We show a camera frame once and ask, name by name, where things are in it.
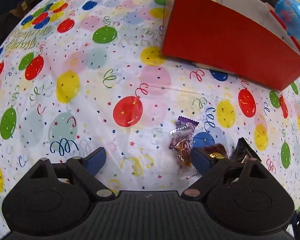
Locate dark gold chocolate candy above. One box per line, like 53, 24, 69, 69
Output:
201, 144, 229, 159

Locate black snack wrapper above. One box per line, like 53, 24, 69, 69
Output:
230, 138, 261, 163

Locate purple candy wrapper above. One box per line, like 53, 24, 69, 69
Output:
170, 116, 199, 166

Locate balloon pattern tablecloth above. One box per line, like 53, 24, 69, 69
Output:
0, 0, 300, 239

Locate red cardboard box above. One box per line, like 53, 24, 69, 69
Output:
161, 0, 300, 90

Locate blue desk globe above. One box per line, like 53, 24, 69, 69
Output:
275, 0, 300, 40

